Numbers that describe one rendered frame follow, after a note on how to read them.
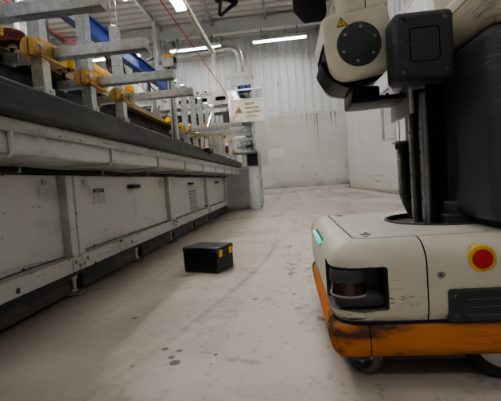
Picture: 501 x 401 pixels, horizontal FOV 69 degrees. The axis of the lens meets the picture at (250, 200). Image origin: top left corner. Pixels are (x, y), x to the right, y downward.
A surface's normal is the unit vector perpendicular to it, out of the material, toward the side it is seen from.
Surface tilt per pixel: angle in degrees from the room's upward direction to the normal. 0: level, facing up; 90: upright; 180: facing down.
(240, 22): 90
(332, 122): 90
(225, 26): 90
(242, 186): 90
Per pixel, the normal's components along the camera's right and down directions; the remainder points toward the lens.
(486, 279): -0.10, 0.06
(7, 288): 0.99, -0.07
